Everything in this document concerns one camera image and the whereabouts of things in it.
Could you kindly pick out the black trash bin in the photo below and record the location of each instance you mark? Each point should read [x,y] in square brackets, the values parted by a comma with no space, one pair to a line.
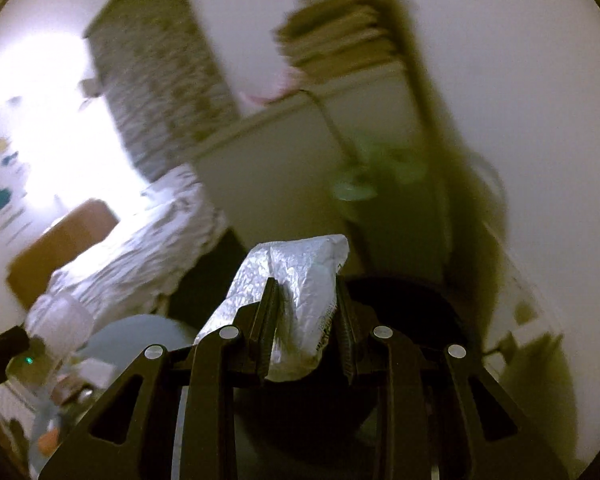
[410,300]

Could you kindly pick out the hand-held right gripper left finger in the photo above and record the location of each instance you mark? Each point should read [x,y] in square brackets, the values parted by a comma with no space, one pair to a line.
[264,332]

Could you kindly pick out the dark bedside cabinet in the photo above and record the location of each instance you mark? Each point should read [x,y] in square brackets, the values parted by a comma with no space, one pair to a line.
[205,280]

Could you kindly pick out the white cabinet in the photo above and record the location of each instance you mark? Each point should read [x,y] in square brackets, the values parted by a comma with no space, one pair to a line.
[280,170]

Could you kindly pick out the printed white blanket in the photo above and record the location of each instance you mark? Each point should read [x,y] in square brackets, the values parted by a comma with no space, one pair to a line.
[130,260]

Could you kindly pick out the pink cloth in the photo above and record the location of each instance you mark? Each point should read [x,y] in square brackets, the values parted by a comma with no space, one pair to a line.
[265,96]

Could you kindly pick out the silver foil wrapper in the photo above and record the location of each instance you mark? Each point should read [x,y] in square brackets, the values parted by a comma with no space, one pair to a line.
[290,270]

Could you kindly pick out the group of wall stickers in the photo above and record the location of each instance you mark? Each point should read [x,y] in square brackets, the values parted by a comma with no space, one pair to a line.
[2,200]

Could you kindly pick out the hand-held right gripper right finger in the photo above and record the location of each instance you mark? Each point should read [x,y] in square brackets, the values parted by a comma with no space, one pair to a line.
[348,340]

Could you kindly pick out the patterned curtain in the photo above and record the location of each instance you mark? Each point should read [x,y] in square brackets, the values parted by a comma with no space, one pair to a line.
[165,85]

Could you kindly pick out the wooden headboard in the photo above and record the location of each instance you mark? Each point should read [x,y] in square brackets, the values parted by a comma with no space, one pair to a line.
[55,250]

